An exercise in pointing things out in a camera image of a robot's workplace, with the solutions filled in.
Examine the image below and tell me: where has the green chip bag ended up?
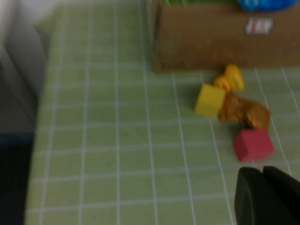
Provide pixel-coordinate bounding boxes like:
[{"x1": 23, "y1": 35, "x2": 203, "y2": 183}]
[{"x1": 161, "y1": 0, "x2": 238, "y2": 7}]

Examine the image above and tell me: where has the cardboard box printed F2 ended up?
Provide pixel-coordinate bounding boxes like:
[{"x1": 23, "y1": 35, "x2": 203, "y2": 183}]
[{"x1": 153, "y1": 0, "x2": 300, "y2": 74}]

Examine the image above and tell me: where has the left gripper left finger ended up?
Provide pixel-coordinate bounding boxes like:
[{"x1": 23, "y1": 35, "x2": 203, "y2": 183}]
[{"x1": 234, "y1": 167, "x2": 293, "y2": 225}]

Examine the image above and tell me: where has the yellow rubber duck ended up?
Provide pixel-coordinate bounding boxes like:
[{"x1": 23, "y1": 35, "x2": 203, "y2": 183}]
[{"x1": 212, "y1": 64, "x2": 245, "y2": 93}]

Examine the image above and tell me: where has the blue polka dot chip bag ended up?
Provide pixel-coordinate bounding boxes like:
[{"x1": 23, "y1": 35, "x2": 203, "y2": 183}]
[{"x1": 237, "y1": 0, "x2": 300, "y2": 12}]

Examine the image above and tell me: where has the red foam cube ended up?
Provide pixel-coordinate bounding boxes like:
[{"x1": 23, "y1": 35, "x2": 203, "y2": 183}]
[{"x1": 232, "y1": 128, "x2": 276, "y2": 163}]

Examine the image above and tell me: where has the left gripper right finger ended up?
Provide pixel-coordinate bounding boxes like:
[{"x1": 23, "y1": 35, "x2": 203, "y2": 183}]
[{"x1": 262, "y1": 165, "x2": 300, "y2": 225}]

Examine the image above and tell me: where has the yellow foam cube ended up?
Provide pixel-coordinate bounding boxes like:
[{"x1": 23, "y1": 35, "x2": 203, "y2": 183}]
[{"x1": 194, "y1": 83, "x2": 227, "y2": 120}]

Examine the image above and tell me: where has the green checked tablecloth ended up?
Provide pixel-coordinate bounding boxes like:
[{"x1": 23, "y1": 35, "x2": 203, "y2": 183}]
[{"x1": 24, "y1": 0, "x2": 300, "y2": 225}]

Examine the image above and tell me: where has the white label red handwriting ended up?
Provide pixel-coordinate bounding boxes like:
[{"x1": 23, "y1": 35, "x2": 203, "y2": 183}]
[{"x1": 244, "y1": 18, "x2": 275, "y2": 36}]

